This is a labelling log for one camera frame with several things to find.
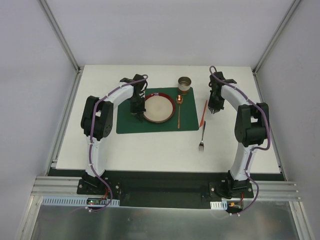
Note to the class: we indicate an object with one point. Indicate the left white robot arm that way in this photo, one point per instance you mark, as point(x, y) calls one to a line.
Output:
point(97, 121)

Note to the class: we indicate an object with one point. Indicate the silver fork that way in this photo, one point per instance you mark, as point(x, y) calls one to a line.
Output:
point(201, 144)

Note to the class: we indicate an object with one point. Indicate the copper spoon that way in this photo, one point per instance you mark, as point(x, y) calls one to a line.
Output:
point(179, 101)

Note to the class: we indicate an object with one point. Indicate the right aluminium frame post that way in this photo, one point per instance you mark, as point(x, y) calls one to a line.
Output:
point(294, 5)

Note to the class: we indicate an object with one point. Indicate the orange knife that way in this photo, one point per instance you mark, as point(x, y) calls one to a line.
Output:
point(203, 114)

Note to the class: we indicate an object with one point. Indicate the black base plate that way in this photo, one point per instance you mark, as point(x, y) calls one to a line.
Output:
point(151, 189)

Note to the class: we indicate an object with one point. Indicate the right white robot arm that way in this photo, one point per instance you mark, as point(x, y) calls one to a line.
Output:
point(251, 131)

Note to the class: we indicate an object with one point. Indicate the left aluminium frame post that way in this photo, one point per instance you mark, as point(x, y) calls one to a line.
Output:
point(59, 34)

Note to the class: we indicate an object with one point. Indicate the aluminium frame post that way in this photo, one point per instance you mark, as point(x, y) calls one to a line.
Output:
point(59, 34)
point(294, 5)

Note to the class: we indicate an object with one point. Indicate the right white cable duct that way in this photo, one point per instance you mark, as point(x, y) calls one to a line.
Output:
point(219, 205)

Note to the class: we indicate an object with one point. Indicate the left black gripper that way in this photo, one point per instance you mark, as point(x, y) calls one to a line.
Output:
point(137, 110)

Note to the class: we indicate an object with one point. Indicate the white cable duct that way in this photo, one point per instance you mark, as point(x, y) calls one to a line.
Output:
point(219, 205)
point(67, 201)

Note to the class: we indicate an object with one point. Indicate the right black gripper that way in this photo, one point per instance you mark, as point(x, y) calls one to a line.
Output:
point(216, 106)

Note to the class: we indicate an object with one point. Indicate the aluminium front rail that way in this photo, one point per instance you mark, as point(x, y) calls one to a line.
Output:
point(67, 186)

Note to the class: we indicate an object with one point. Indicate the green placemat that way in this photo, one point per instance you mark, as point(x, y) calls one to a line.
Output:
point(126, 123)

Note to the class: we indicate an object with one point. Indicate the red rimmed beige plate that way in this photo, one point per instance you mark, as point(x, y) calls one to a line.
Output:
point(159, 107)

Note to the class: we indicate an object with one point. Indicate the left white cable duct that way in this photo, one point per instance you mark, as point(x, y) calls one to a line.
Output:
point(67, 201)

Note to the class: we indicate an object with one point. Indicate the steel cup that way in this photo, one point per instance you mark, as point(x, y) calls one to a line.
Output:
point(184, 84)

